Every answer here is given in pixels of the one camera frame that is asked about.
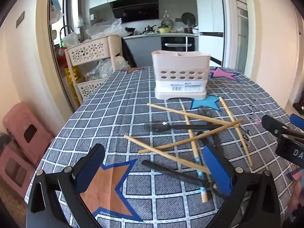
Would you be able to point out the beige plastic utensil holder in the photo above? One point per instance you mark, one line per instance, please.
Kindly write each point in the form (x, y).
(180, 64)

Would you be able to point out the patterned wooden chopstick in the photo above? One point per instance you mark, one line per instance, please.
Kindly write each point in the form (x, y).
(232, 123)
(194, 156)

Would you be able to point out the white refrigerator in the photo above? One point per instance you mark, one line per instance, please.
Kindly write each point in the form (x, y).
(209, 16)

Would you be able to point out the grey kitchen counter cabinet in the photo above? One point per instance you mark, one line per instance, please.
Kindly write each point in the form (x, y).
(142, 46)

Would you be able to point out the gold foil packaging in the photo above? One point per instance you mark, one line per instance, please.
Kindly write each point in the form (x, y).
(71, 80)

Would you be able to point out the black built-in oven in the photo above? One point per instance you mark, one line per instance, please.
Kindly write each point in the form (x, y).
(178, 41)

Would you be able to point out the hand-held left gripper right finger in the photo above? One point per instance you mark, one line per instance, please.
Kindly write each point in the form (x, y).
(217, 168)

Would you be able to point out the beige perforated storage cart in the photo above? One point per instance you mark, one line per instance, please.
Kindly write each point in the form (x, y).
(95, 49)

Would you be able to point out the black range hood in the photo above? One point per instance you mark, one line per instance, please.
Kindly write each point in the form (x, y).
(135, 10)

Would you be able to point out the clear crumpled plastic bag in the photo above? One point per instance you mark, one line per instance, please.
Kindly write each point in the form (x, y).
(106, 28)

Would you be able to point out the grey wall switch plate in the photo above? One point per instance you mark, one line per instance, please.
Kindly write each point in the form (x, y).
(20, 19)

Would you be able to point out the grey checked star tablecloth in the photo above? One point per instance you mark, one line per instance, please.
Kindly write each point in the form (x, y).
(118, 114)

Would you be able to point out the dark hanging cloth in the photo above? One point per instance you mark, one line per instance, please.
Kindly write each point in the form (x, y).
(128, 52)

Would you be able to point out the green bowl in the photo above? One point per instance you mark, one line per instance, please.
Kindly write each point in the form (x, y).
(164, 30)

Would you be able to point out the black plastic utensil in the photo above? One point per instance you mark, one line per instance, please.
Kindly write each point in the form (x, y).
(166, 171)

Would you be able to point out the pink plastic stool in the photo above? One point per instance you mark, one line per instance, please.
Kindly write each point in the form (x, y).
(21, 121)
(14, 171)

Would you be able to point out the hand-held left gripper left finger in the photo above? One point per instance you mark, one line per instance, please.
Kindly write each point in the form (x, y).
(91, 169)

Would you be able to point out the clear plastic bag bundle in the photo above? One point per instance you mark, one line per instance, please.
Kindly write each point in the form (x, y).
(104, 68)

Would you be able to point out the copper cooking pot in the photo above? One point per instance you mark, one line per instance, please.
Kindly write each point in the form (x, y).
(149, 28)

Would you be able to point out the black curved faucet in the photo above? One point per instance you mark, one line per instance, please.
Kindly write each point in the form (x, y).
(62, 29)

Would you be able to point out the black wok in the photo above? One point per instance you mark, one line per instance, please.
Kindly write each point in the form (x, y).
(130, 29)

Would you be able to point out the hanging white plastic bag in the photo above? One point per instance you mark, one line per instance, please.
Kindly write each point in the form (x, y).
(56, 9)

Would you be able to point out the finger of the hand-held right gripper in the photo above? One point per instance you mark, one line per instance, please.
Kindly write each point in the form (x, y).
(298, 121)
(272, 123)

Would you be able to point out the white pot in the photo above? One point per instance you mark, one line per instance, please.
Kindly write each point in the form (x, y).
(195, 30)

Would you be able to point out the plain wooden chopstick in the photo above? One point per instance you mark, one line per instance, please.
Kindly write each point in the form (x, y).
(166, 153)
(225, 126)
(180, 112)

